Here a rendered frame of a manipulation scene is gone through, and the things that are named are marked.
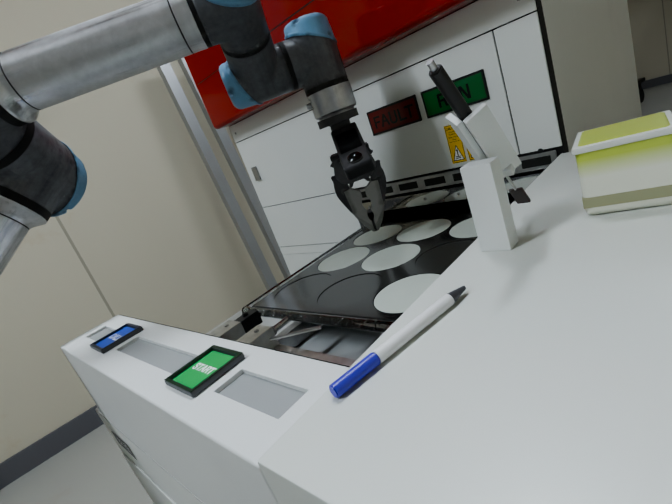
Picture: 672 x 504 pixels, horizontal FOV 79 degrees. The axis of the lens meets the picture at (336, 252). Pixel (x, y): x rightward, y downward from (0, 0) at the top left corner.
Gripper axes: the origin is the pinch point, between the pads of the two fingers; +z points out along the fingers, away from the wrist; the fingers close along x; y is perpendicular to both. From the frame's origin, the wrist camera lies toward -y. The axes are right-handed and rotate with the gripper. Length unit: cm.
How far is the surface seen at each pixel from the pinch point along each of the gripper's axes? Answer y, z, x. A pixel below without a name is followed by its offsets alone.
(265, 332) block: -23.1, 3.1, 17.9
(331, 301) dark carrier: -18.1, 3.9, 9.0
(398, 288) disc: -21.0, 3.8, -0.6
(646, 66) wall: 613, 62, -456
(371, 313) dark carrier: -25.8, 3.8, 3.5
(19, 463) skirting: 98, 86, 221
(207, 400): -44.2, -2.2, 16.4
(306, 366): -43.6, -2.2, 8.0
